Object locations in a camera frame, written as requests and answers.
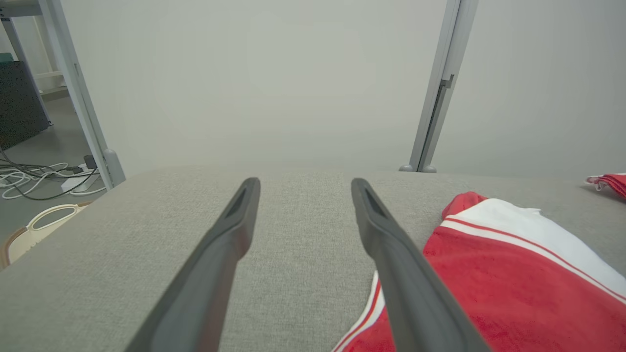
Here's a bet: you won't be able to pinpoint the dark grey cabinet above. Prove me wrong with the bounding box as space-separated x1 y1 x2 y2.
0 61 50 150

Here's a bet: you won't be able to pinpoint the grey aluminium single partition post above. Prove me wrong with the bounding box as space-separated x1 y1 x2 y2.
36 0 127 191

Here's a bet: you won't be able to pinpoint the red shorts white trim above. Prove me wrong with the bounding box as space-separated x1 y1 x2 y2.
585 172 626 200

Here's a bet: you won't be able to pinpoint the white power strip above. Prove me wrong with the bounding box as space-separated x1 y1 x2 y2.
61 172 102 193

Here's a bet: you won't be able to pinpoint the white floor cable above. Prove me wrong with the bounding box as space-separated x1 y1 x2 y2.
0 161 107 200

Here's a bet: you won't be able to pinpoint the cream plastic laundry basket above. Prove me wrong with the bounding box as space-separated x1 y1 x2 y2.
0 201 93 270

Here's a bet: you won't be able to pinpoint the black floor cable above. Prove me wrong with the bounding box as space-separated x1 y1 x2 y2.
0 147 98 201

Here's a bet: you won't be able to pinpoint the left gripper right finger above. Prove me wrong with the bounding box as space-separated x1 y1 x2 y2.
350 178 492 352

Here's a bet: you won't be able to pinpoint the grey aluminium double partition post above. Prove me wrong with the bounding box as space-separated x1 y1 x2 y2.
398 0 480 174

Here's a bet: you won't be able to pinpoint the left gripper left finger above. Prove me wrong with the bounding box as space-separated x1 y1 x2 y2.
125 177 261 352

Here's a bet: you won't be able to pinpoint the red shirt white stripes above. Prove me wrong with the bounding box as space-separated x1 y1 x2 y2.
333 191 626 352

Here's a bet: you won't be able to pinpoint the grey metal table frame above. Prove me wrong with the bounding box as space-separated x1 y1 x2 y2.
0 0 69 125

